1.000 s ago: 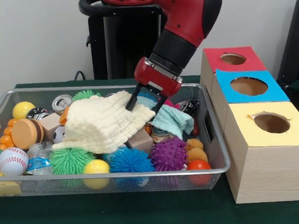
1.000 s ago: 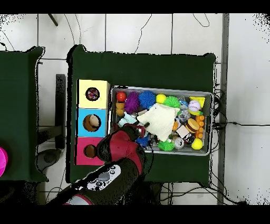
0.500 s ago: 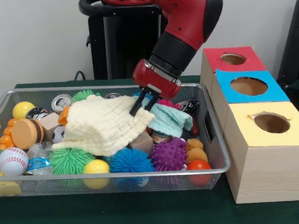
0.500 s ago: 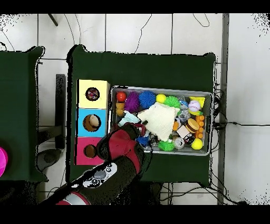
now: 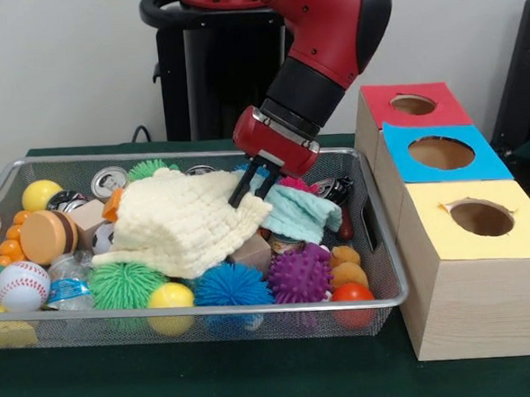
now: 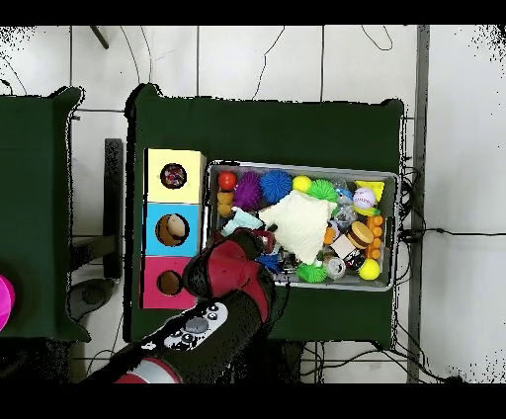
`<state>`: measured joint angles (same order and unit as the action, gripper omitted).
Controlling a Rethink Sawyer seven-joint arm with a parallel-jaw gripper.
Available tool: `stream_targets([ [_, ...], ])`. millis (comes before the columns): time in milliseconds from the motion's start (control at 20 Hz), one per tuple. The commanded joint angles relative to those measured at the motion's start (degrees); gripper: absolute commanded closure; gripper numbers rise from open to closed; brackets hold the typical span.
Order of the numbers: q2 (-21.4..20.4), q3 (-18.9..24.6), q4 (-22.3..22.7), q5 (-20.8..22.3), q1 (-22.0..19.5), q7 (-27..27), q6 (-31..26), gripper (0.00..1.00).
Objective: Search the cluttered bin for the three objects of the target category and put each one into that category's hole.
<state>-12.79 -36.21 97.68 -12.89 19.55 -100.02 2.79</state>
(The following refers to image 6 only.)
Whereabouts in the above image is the light blue waffle cloth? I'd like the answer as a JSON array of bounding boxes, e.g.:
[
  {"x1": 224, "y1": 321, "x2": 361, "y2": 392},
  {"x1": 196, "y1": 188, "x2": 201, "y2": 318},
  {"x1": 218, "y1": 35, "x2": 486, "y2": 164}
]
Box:
[{"x1": 219, "y1": 207, "x2": 265, "y2": 237}]

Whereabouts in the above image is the cream waffle cloth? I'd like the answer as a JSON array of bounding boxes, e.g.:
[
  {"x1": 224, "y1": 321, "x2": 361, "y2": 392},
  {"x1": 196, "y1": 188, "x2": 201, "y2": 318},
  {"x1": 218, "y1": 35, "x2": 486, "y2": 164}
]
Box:
[{"x1": 258, "y1": 190, "x2": 338, "y2": 265}]

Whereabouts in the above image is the silver mesh bin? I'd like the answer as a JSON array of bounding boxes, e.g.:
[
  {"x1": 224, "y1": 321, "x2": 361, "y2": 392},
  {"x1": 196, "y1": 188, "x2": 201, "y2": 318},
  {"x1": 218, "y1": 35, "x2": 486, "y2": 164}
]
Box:
[{"x1": 200, "y1": 159, "x2": 400, "y2": 293}]

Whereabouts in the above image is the wooden box with three holes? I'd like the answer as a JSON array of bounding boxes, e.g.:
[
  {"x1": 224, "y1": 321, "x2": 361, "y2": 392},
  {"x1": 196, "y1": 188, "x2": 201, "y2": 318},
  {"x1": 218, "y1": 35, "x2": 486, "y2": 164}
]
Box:
[{"x1": 139, "y1": 147, "x2": 208, "y2": 310}]

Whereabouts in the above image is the purple spiky monster ball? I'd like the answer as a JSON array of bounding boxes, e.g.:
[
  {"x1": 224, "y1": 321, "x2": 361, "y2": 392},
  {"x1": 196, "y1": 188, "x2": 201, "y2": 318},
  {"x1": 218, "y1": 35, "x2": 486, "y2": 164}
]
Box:
[{"x1": 232, "y1": 170, "x2": 263, "y2": 211}]

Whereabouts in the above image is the blue spiky rubber ball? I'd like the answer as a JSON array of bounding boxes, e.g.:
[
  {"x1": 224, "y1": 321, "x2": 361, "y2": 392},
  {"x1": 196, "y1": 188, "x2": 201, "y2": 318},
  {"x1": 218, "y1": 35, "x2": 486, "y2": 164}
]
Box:
[{"x1": 259, "y1": 169, "x2": 294, "y2": 204}]

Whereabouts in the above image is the brown plush croissant toy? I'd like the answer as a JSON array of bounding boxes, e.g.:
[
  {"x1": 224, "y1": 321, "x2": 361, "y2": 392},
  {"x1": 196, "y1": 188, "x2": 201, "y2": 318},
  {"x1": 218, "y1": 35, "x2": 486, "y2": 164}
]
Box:
[{"x1": 215, "y1": 191, "x2": 235, "y2": 218}]

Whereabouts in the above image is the orange ball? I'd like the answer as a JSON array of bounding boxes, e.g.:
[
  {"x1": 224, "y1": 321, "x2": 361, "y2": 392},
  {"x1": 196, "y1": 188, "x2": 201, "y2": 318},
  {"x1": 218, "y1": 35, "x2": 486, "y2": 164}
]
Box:
[{"x1": 217, "y1": 170, "x2": 238, "y2": 192}]

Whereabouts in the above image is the plain wooden cube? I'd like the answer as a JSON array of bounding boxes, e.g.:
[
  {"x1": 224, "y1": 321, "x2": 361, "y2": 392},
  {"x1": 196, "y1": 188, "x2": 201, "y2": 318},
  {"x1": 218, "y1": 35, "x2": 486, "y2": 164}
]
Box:
[{"x1": 329, "y1": 233, "x2": 356, "y2": 259}]

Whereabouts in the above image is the green spiky rubber ball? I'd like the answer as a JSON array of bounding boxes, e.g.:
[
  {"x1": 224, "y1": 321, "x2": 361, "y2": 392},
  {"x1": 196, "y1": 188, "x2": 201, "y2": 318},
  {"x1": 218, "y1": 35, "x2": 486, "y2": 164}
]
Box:
[{"x1": 306, "y1": 179, "x2": 340, "y2": 203}]

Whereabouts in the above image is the round wooden burger toy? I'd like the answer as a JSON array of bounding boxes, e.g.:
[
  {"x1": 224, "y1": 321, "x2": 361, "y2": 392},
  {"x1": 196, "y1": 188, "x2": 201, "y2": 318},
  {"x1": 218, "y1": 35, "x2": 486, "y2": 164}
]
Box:
[{"x1": 346, "y1": 220, "x2": 375, "y2": 250}]

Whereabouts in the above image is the white baseball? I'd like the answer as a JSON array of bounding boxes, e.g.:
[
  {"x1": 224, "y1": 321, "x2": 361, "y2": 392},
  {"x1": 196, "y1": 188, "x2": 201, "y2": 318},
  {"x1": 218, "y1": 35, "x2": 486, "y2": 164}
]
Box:
[{"x1": 352, "y1": 187, "x2": 377, "y2": 210}]

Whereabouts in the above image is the dark green table cloth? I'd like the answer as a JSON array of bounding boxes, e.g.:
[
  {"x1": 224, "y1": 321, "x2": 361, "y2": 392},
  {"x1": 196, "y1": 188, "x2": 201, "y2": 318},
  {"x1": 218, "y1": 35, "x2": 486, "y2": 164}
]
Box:
[{"x1": 124, "y1": 83, "x2": 406, "y2": 351}]

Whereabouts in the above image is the green cloth side table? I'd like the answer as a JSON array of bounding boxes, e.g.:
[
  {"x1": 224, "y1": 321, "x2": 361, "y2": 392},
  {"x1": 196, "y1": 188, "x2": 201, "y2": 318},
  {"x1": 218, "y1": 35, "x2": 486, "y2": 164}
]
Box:
[{"x1": 0, "y1": 86, "x2": 90, "y2": 341}]

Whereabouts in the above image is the black rod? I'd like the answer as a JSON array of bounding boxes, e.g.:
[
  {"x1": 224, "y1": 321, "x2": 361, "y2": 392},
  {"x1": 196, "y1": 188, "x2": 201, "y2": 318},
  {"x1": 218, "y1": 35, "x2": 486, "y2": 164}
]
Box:
[{"x1": 89, "y1": 25, "x2": 110, "y2": 49}]

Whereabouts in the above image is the pink round object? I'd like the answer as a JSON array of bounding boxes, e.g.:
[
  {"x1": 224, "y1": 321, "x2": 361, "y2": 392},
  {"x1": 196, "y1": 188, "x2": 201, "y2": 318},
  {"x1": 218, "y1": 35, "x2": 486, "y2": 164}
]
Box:
[{"x1": 0, "y1": 274, "x2": 16, "y2": 331}]

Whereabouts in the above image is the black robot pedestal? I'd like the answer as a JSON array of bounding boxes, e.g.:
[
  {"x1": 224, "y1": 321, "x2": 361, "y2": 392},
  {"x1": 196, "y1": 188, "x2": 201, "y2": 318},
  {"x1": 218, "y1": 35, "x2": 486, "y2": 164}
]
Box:
[{"x1": 232, "y1": 339, "x2": 305, "y2": 383}]

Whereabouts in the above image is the black floor cable with plug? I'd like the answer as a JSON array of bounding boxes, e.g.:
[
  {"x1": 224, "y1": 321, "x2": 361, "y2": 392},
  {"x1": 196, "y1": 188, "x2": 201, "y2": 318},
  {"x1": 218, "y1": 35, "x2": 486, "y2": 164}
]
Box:
[{"x1": 398, "y1": 226, "x2": 506, "y2": 242}]

